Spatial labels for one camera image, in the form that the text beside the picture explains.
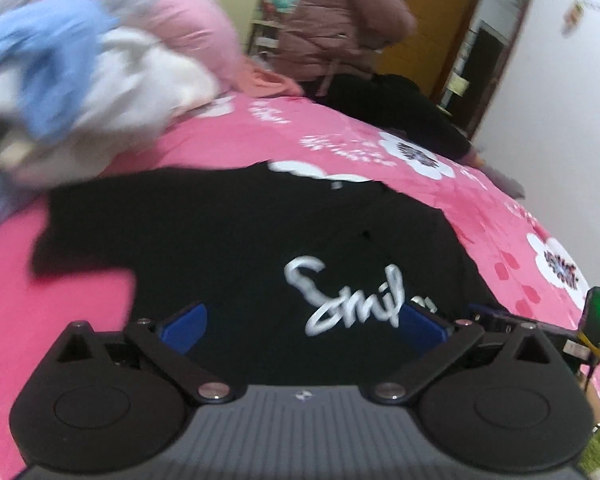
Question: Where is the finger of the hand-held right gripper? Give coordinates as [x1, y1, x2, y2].
[467, 302, 520, 335]

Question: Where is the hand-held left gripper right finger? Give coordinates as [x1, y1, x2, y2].
[370, 304, 563, 405]

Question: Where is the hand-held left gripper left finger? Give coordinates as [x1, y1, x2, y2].
[54, 301, 235, 405]

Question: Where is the black t-shirt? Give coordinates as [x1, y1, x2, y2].
[30, 162, 506, 396]

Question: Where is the white garment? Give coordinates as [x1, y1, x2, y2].
[0, 25, 218, 188]

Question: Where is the pink floral blanket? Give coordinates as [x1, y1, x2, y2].
[0, 92, 600, 476]

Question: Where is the coral cloth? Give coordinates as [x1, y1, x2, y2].
[239, 55, 303, 100]

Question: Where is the small hanging patterned cloth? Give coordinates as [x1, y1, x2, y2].
[561, 1, 587, 37]

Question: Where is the wooden door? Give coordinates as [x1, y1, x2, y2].
[375, 0, 483, 106]

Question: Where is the pink quilt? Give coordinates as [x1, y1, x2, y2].
[0, 0, 243, 93]

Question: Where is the dark door frame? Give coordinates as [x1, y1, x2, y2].
[430, 0, 543, 143]

